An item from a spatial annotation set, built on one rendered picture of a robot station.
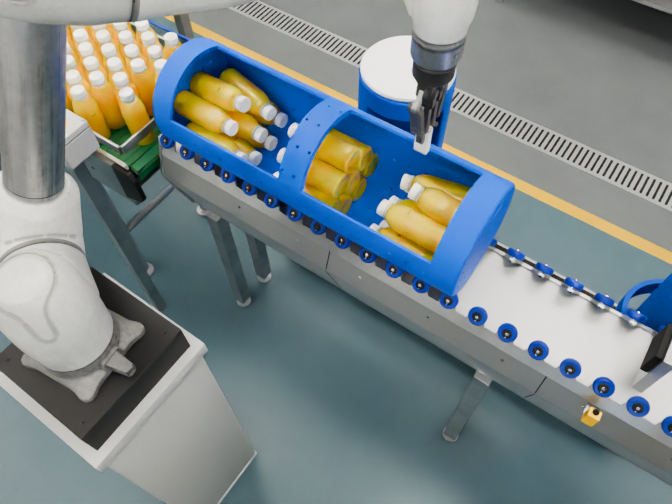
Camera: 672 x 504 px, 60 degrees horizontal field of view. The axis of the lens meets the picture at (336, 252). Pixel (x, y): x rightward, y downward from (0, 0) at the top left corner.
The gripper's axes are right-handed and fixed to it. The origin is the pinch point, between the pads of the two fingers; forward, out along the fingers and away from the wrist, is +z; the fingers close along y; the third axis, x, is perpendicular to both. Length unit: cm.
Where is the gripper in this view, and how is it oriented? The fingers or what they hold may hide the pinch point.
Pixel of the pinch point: (423, 138)
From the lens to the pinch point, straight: 120.5
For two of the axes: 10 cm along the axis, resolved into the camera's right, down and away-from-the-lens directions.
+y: 5.7, -7.1, 4.2
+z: 0.2, 5.3, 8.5
